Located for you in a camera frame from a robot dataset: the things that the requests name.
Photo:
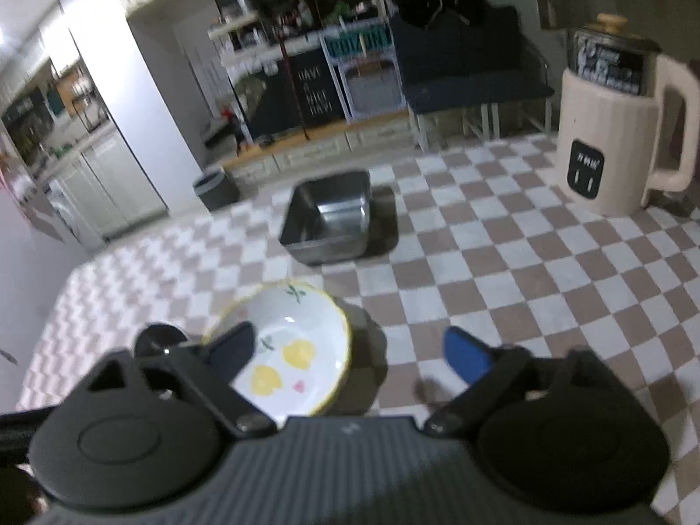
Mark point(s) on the cream electric kettle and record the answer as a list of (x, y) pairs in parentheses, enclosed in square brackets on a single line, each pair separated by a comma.
[(607, 120)]

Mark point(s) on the lemon-print scalloped ceramic bowl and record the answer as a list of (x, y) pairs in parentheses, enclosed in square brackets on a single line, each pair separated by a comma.
[(295, 350)]

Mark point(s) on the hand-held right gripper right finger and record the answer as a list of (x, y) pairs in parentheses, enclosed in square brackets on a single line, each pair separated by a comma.
[(465, 355)]

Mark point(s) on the dark leaf-print cloth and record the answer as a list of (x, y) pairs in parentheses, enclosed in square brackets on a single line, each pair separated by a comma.
[(262, 104)]

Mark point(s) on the dark blue sofa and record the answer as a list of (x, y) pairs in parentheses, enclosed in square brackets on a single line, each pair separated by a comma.
[(465, 76)]

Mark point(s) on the white storage rack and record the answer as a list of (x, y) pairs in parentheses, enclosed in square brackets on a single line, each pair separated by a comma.
[(240, 38)]

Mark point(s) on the low wooden-top drawer unit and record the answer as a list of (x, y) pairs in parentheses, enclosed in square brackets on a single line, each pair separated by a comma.
[(328, 147)]

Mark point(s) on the dark round trash bin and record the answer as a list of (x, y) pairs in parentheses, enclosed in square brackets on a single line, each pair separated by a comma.
[(214, 188)]

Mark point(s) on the black lettered sign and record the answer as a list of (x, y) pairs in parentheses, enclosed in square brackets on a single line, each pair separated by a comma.
[(311, 93)]

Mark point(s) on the white kitchen base cabinets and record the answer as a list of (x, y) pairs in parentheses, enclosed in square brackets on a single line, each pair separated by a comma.
[(109, 186)]

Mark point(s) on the checkered tablecloth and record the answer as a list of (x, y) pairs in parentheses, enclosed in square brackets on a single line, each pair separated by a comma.
[(519, 284)]

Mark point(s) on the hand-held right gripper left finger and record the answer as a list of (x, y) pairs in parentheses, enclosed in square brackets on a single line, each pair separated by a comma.
[(232, 350)]

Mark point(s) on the deep square steel container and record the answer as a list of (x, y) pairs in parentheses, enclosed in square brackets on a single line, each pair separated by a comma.
[(322, 213)]

